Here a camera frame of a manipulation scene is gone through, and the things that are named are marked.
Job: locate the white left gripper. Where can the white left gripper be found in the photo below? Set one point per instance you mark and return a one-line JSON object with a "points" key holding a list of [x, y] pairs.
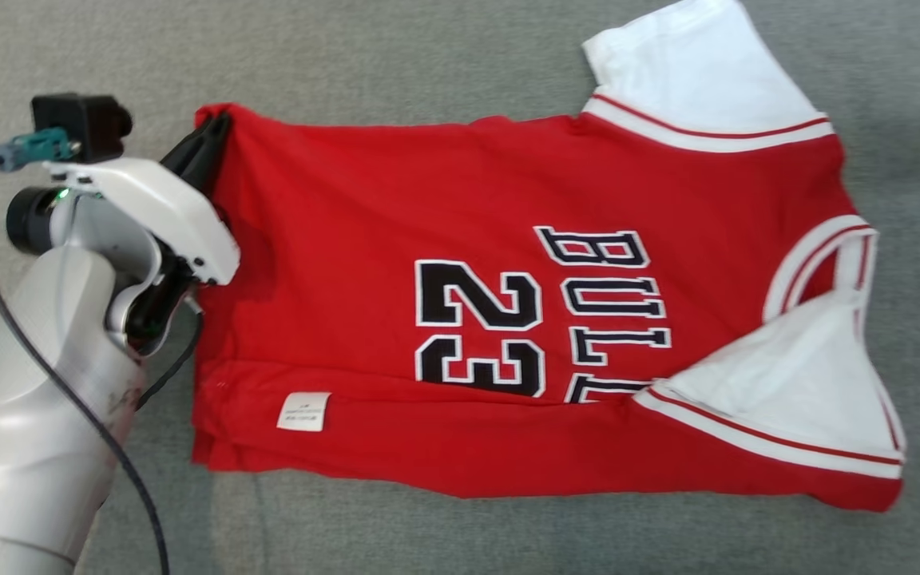
{"points": [[172, 216]]}

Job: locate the red jersey with white sleeves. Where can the red jersey with white sleeves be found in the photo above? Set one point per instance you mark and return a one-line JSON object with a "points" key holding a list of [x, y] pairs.
{"points": [[348, 239]]}

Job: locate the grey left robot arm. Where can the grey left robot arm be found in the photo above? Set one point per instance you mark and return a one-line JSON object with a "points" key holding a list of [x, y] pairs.
{"points": [[29, 399]]}

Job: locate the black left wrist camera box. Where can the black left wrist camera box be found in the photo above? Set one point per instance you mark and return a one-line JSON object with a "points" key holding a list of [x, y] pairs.
{"points": [[81, 124]]}

